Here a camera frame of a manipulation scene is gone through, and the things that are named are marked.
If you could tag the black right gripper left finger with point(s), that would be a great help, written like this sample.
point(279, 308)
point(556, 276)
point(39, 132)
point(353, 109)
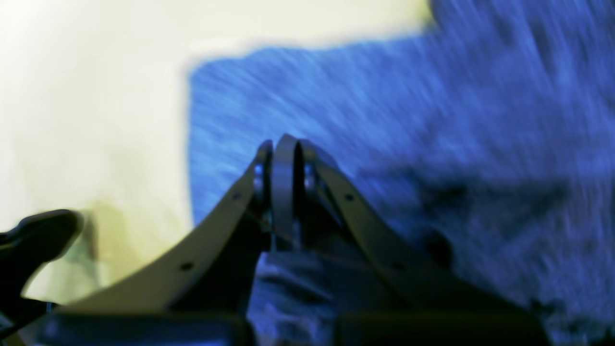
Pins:
point(196, 294)

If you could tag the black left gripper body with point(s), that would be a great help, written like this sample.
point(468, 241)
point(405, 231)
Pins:
point(36, 240)

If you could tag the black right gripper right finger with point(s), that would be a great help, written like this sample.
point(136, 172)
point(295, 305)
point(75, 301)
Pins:
point(388, 293)

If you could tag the grey long-sleeve shirt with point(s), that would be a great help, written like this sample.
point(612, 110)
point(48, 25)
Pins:
point(495, 128)

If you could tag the yellow table cloth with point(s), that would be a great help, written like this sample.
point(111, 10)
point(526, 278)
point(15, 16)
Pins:
point(94, 111)

